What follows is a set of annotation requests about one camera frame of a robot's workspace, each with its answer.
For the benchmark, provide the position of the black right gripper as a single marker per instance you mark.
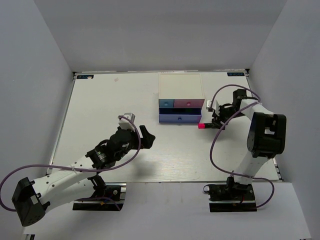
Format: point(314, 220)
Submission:
point(218, 118)

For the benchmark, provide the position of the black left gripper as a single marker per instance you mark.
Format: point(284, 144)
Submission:
point(147, 141)

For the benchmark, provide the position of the pink cap black highlighter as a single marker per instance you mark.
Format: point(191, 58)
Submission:
point(205, 126)

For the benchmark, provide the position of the light blue small drawer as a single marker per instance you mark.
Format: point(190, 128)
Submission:
point(166, 103)

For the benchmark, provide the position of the pink small drawer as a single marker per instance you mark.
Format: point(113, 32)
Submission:
point(188, 103)

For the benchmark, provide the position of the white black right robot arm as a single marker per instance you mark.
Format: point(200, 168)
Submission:
point(266, 137)

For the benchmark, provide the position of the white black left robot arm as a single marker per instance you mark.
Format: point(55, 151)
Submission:
point(32, 199)

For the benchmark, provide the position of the blue label sticker right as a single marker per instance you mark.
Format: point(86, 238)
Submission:
point(235, 74)

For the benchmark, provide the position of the blue label sticker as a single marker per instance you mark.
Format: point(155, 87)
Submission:
point(235, 74)
point(85, 76)

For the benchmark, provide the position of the white drawer cabinet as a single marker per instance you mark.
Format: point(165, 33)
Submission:
point(180, 86)

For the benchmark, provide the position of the blue label sticker left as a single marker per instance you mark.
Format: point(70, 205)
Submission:
point(85, 76)

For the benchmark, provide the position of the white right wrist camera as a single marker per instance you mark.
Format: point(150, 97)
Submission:
point(213, 107)

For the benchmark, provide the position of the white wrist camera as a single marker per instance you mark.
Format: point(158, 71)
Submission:
point(126, 121)
point(213, 107)

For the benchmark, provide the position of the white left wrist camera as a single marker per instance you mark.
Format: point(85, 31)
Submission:
point(126, 121)

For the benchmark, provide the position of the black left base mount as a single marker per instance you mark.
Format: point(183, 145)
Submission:
point(110, 199)

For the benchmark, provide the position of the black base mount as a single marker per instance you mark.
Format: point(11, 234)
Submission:
point(224, 200)
point(110, 199)

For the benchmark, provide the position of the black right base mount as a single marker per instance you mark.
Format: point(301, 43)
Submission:
point(224, 200)

